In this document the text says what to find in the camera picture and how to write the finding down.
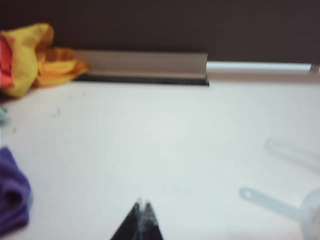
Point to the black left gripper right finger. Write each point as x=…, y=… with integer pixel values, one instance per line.
x=151, y=225

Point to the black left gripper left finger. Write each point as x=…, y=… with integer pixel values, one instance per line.
x=128, y=225

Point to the translucent plastic ice shovel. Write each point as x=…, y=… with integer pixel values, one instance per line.
x=272, y=203

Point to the purple cloth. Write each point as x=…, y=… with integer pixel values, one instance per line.
x=12, y=190

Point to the yellow orange cloth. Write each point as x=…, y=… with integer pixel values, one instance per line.
x=25, y=62

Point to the wide brown desk partition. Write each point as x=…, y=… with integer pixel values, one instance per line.
x=150, y=25

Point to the beige partition foot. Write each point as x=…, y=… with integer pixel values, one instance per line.
x=315, y=68

